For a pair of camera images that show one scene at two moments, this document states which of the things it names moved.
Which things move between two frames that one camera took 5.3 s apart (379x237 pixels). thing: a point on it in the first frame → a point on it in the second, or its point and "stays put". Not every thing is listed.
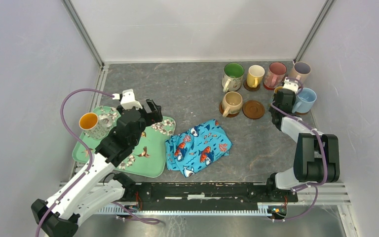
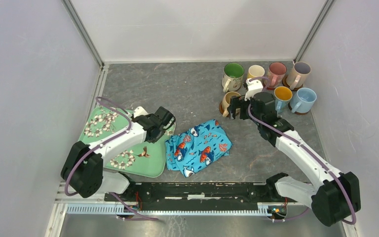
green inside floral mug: [232, 76] stays put
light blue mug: [305, 100] stays put
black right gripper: [271, 109] → [240, 102]
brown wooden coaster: [221, 110] stays put
